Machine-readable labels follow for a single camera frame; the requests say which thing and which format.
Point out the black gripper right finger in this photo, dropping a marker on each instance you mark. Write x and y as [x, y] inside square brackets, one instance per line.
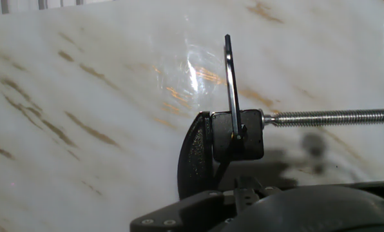
[248, 193]

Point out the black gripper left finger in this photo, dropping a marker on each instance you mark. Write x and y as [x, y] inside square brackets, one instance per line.
[192, 212]

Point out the long black clock hand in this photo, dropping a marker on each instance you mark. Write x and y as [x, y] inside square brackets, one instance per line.
[232, 87]

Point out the black square clock movement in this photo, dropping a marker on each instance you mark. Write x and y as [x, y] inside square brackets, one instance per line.
[253, 141]

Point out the black metal C-clamp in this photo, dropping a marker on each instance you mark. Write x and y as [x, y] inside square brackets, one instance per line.
[192, 154]

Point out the white marble pattern board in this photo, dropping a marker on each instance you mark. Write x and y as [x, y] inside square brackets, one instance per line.
[82, 112]

